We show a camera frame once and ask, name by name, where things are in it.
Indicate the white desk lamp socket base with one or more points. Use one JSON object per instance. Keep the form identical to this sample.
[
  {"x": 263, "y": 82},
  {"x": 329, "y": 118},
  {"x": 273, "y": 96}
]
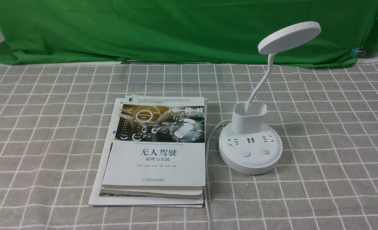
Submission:
[{"x": 247, "y": 144}]

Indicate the top self-driving book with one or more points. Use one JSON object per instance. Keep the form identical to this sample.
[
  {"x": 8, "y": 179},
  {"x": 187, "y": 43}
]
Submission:
[{"x": 157, "y": 159}]

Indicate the middle white book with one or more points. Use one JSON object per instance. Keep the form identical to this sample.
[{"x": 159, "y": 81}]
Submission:
[{"x": 150, "y": 192}]

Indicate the green backdrop cloth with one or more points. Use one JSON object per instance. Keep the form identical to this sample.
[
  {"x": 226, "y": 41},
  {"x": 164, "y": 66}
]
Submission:
[{"x": 182, "y": 31}]

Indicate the bottom large white book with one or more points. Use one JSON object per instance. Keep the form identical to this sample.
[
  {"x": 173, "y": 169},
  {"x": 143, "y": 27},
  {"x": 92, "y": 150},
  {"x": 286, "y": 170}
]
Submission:
[{"x": 97, "y": 199}]

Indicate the grey checkered tablecloth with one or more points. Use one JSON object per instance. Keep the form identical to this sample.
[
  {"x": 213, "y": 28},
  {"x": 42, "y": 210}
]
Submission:
[{"x": 54, "y": 120}]

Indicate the blue binder clip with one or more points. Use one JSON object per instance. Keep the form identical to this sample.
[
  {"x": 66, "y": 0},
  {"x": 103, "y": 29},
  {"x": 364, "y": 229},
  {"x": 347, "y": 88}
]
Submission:
[{"x": 357, "y": 52}]

